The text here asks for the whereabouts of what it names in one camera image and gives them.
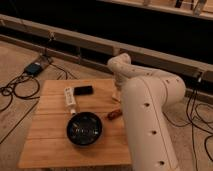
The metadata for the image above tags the white sponge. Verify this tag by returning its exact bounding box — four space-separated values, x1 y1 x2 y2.
112 93 120 102

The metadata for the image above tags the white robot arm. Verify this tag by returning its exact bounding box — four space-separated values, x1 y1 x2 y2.
107 53 186 171

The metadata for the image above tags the black rectangular block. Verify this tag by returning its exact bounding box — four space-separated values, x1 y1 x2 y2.
74 86 93 95

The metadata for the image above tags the brown sausage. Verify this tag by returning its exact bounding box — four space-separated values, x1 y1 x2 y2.
107 110 122 120

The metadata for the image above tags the white bottle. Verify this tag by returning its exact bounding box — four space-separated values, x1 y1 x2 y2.
64 87 76 115

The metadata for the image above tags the black bowl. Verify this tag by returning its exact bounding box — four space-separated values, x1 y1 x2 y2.
66 112 103 146

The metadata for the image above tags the blue power adapter box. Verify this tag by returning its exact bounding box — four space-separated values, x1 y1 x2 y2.
24 63 42 76

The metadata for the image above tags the wooden table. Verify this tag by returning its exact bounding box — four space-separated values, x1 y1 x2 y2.
19 79 131 168

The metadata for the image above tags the long wooden floor beam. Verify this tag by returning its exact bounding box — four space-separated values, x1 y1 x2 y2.
0 14 213 83

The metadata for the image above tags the black cables right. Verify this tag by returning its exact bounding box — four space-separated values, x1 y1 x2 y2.
163 74 213 164

